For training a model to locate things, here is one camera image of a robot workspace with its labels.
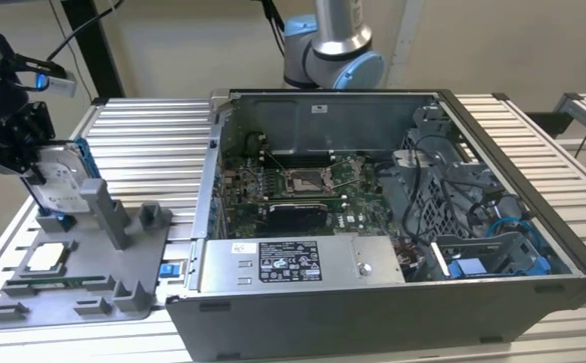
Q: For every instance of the black graphics card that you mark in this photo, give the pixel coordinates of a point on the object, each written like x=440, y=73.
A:
x=298, y=215

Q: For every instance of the blue carrier in bay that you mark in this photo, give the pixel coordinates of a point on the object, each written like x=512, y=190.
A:
x=467, y=268

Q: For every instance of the black vertical post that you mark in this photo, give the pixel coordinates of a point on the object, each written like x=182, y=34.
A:
x=97, y=56

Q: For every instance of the green RAM stick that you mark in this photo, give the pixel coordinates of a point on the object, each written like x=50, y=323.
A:
x=71, y=281

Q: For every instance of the black RAM slot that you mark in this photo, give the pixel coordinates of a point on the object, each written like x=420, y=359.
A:
x=298, y=196
x=298, y=153

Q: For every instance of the CPU socket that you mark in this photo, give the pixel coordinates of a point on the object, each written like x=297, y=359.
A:
x=300, y=183

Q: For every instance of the black PC case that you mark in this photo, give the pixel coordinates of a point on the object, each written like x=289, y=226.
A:
x=324, y=332

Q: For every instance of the silver power supply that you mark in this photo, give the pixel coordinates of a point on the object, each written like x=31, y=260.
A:
x=228, y=261

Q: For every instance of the gray plastic parts rack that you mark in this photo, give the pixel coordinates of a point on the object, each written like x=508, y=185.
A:
x=101, y=264

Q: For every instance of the silver CPU chip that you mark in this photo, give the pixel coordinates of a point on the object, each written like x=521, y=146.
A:
x=46, y=257

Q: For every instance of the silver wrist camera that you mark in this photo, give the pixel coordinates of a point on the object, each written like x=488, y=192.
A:
x=61, y=84

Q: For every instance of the blue case latch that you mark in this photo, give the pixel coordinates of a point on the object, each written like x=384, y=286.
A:
x=167, y=271

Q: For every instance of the metal disk bay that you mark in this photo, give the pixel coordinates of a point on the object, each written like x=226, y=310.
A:
x=500, y=249

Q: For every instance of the hard disk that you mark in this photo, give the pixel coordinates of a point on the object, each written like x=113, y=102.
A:
x=63, y=181

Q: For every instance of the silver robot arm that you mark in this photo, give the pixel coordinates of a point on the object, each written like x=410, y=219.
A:
x=341, y=34

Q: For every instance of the green motherboard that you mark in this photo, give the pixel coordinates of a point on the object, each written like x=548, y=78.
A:
x=369, y=200

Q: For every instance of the perforated metal drive cage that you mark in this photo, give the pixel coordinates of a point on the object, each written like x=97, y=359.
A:
x=424, y=196

